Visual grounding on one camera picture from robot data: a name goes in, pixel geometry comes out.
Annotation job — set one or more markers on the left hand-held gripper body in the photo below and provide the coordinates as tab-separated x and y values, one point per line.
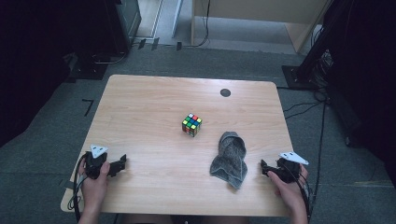
93	162

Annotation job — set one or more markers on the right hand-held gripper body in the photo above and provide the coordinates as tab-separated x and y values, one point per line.
288	169

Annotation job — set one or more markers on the grey towel cloth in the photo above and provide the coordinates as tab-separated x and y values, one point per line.
229	158

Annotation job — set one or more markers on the multicoloured puzzle cube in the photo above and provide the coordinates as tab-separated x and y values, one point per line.
191	125

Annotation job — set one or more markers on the person's right hand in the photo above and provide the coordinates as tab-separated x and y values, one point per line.
292	196

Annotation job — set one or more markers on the person's left hand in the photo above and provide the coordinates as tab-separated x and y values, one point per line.
92	193

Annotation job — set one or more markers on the grey tape piece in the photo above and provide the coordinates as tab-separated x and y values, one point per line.
65	184

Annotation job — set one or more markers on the black round table grommet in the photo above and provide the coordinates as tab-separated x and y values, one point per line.
225	92

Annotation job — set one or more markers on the black metal stand with base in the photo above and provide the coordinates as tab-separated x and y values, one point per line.
299	77

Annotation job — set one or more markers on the black flat stand base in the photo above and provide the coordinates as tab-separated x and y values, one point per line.
88	70

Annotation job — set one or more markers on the black curtain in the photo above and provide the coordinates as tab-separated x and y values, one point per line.
37	62
370	77

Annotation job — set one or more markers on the dark monitor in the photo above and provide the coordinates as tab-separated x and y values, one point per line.
124	25

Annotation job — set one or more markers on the light wooden cabinet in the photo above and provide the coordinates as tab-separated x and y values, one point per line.
258	15

